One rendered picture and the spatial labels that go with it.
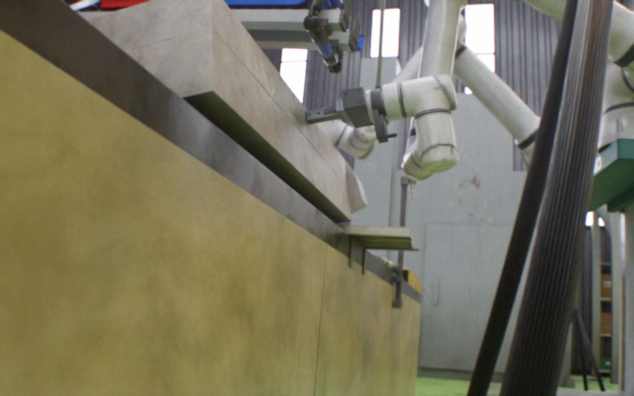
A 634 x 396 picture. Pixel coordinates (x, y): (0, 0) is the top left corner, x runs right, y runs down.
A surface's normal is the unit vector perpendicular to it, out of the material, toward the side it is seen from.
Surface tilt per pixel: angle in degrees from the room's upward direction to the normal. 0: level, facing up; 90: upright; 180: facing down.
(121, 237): 90
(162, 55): 90
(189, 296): 90
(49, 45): 90
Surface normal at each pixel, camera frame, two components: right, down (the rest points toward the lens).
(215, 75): 0.96, -0.14
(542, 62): -0.28, -0.22
